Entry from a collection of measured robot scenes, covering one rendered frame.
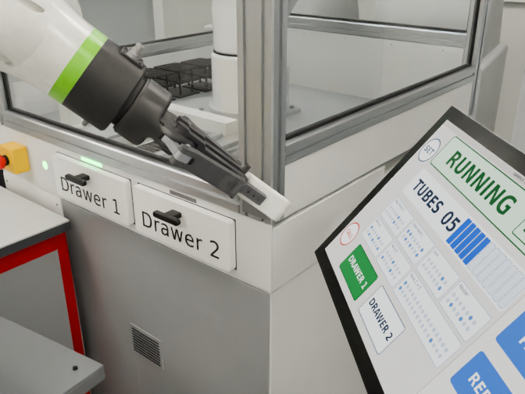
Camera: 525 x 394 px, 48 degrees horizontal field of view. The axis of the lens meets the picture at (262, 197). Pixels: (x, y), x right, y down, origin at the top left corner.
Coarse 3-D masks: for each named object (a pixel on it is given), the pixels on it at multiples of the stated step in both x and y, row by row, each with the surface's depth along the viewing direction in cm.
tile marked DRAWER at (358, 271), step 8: (360, 248) 84; (352, 256) 85; (360, 256) 83; (344, 264) 85; (352, 264) 84; (360, 264) 82; (368, 264) 80; (344, 272) 84; (352, 272) 82; (360, 272) 81; (368, 272) 79; (376, 272) 78; (352, 280) 81; (360, 280) 80; (368, 280) 78; (376, 280) 77; (352, 288) 80; (360, 288) 78; (352, 296) 79
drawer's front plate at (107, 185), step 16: (64, 160) 144; (64, 176) 146; (96, 176) 137; (112, 176) 134; (64, 192) 149; (96, 192) 139; (112, 192) 135; (128, 192) 132; (96, 208) 141; (112, 208) 137; (128, 208) 133; (128, 224) 135
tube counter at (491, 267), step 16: (448, 224) 71; (464, 224) 69; (448, 240) 70; (464, 240) 68; (480, 240) 65; (464, 256) 66; (480, 256) 64; (496, 256) 62; (480, 272) 63; (496, 272) 61; (512, 272) 59; (496, 288) 59; (512, 288) 58; (496, 304) 58
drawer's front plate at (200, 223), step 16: (144, 192) 127; (160, 192) 125; (144, 208) 128; (160, 208) 125; (176, 208) 121; (192, 208) 118; (160, 224) 126; (192, 224) 119; (208, 224) 116; (224, 224) 113; (160, 240) 128; (176, 240) 125; (208, 240) 118; (224, 240) 114; (208, 256) 119; (224, 256) 116
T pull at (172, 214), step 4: (156, 212) 120; (160, 212) 120; (168, 212) 120; (172, 212) 120; (176, 212) 120; (156, 216) 120; (160, 216) 119; (164, 216) 119; (168, 216) 118; (172, 216) 118; (176, 216) 119; (180, 216) 120; (164, 220) 119; (168, 220) 118; (172, 220) 117; (176, 220) 117; (176, 224) 117
